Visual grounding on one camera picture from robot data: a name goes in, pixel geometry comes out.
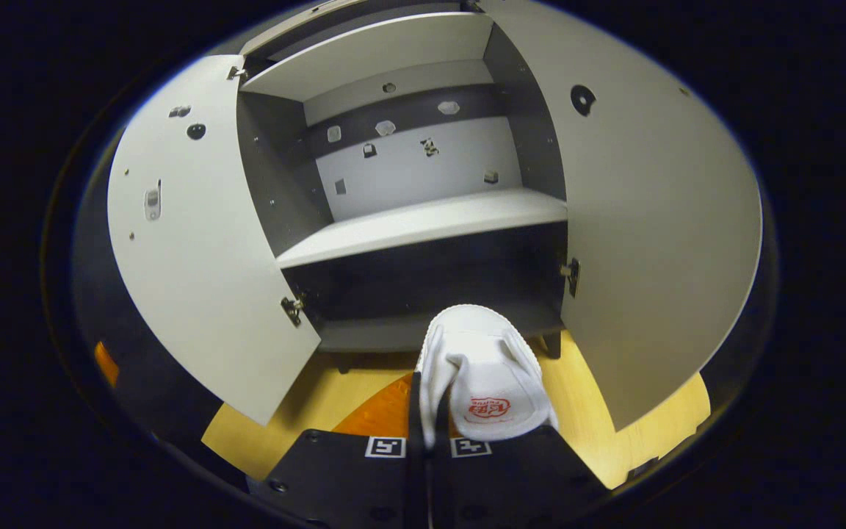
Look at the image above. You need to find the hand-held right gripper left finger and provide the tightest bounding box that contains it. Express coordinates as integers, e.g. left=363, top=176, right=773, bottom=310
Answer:
left=261, top=371, right=427, bottom=529

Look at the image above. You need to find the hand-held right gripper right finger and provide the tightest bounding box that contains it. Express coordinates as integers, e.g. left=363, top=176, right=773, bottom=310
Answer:
left=427, top=397, right=609, bottom=529

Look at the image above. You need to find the white canvas shoe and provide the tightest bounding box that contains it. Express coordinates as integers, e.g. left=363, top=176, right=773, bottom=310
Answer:
left=415, top=303, right=560, bottom=450

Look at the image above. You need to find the white cabinet door camera sticker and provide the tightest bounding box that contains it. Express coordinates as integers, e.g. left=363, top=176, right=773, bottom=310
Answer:
left=106, top=54, right=322, bottom=428

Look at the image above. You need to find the white cabinet shelf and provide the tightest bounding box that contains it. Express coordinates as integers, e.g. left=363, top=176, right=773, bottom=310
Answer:
left=239, top=11, right=497, bottom=103
left=275, top=187, right=569, bottom=270

